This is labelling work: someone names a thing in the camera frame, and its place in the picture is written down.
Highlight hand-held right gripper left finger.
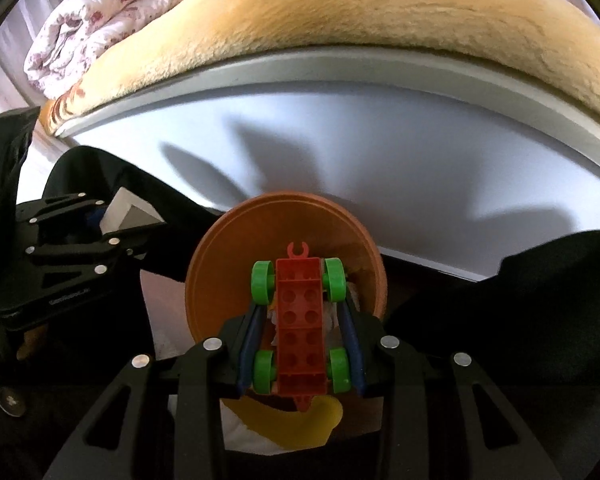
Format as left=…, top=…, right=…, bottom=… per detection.
left=40, top=304, right=267, bottom=480

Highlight round metal button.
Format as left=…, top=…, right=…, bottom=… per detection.
left=0, top=386, right=28, bottom=417

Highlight red toy car green wheels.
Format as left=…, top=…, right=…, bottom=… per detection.
left=250, top=241, right=353, bottom=413

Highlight yellow banana toy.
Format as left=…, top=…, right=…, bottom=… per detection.
left=229, top=394, right=344, bottom=450

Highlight small white box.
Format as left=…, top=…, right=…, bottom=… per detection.
left=101, top=187, right=167, bottom=235

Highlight brown round plastic bowl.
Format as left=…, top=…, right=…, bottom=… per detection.
left=184, top=190, right=388, bottom=348

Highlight yellow leaf printed blanket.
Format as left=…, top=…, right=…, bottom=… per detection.
left=39, top=0, right=600, bottom=136

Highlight folded floral quilt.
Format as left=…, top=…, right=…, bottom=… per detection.
left=24, top=0, right=216, bottom=101

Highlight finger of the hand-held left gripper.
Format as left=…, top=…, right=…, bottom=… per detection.
left=24, top=222, right=167, bottom=263
left=14, top=191, right=107, bottom=227

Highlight pale floral curtain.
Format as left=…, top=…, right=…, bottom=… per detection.
left=0, top=5, right=48, bottom=123

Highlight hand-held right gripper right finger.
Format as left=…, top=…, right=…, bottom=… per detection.
left=339, top=299, right=564, bottom=480

